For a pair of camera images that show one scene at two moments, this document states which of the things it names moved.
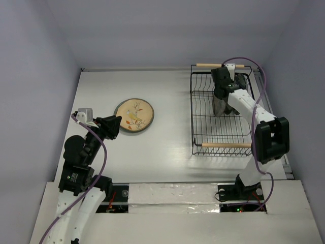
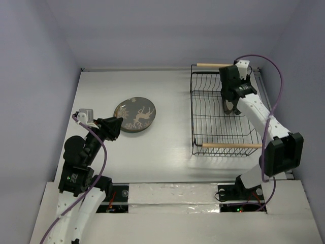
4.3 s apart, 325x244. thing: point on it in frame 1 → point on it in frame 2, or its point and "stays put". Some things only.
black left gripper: x=109 y=125 stays put
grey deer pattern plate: x=219 y=105 → x=137 y=113
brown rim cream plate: x=228 y=110 stays put
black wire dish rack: x=230 y=134 stays put
